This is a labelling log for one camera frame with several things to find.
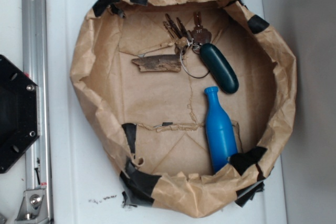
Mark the silver key with square head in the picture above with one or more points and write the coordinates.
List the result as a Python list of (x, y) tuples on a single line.
[(200, 34)]

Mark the bunch of brass keys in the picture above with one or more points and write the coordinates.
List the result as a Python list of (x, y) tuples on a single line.
[(180, 35)]

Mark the aluminium extrusion rail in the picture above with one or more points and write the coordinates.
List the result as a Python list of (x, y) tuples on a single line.
[(37, 157)]

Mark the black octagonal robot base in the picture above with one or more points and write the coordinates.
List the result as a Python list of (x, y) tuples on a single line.
[(19, 121)]

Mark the white plastic tray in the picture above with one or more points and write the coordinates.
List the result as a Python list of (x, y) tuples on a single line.
[(86, 188)]

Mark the brown wood bark piece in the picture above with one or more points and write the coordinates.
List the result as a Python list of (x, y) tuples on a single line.
[(158, 63)]

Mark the dark teal oval key fob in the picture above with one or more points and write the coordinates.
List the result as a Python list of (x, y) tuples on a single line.
[(220, 68)]

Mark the metal corner bracket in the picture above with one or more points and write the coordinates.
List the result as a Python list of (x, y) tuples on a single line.
[(33, 208)]

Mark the blue plastic bottle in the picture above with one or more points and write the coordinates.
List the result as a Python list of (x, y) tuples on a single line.
[(219, 131)]

